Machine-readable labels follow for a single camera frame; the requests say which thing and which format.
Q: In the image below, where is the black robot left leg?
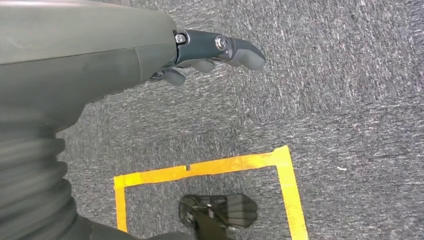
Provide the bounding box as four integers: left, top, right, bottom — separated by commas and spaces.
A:
193, 210, 233, 240

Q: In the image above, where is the black robot left foot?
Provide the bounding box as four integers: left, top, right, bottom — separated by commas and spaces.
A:
178, 193, 259, 231

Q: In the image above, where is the yellow floor tape square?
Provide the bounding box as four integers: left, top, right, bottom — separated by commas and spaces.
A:
113, 145, 310, 240

